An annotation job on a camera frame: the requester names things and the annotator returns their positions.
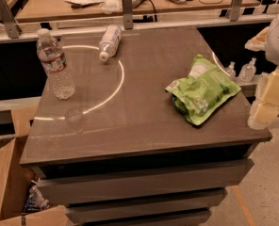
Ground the lying blue plastic bottle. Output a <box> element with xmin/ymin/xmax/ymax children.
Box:
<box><xmin>99</xmin><ymin>24</ymin><xmax>122</xmax><ymax>62</ymax></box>

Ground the small clear sanitizer bottle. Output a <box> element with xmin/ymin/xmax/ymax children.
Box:
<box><xmin>238</xmin><ymin>57</ymin><xmax>256</xmax><ymax>82</ymax></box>

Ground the metal rail bracket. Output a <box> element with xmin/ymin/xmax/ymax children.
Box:
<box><xmin>0</xmin><ymin>0</ymin><xmax>21</xmax><ymax>39</ymax></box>
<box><xmin>227</xmin><ymin>0</ymin><xmax>242</xmax><ymax>22</ymax></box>
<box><xmin>122</xmin><ymin>0</ymin><xmax>133</xmax><ymax>30</ymax></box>

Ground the wooden desk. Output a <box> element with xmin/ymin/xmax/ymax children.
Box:
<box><xmin>15</xmin><ymin>0</ymin><xmax>261</xmax><ymax>24</ymax></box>

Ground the black cable on desk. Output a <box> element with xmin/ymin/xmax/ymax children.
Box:
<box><xmin>141</xmin><ymin>0</ymin><xmax>158</xmax><ymax>23</ymax></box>

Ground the metal rail bracket right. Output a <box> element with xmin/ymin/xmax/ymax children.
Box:
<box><xmin>227</xmin><ymin>0</ymin><xmax>242</xmax><ymax>22</ymax></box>

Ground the upright clear water bottle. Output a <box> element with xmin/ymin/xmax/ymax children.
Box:
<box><xmin>37</xmin><ymin>28</ymin><xmax>75</xmax><ymax>100</ymax></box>

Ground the metal rail bracket left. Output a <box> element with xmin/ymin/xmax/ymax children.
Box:
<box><xmin>0</xmin><ymin>0</ymin><xmax>21</xmax><ymax>39</ymax></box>

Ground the metal rail bracket middle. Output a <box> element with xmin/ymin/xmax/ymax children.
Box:
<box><xmin>122</xmin><ymin>0</ymin><xmax>133</xmax><ymax>30</ymax></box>

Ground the crumpled bag in box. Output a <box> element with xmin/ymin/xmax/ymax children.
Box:
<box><xmin>23</xmin><ymin>180</ymin><xmax>50</xmax><ymax>213</ymax></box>

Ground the green rice chip bag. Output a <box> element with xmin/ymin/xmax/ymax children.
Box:
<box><xmin>165</xmin><ymin>55</ymin><xmax>241</xmax><ymax>126</ymax></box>

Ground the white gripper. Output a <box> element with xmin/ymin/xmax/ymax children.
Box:
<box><xmin>244</xmin><ymin>13</ymin><xmax>279</xmax><ymax>130</ymax></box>

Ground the cardboard box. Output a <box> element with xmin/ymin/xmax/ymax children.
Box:
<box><xmin>0</xmin><ymin>105</ymin><xmax>74</xmax><ymax>226</ymax></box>

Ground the grey drawer cabinet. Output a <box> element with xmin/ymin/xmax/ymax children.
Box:
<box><xmin>21</xmin><ymin>26</ymin><xmax>271</xmax><ymax>226</ymax></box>

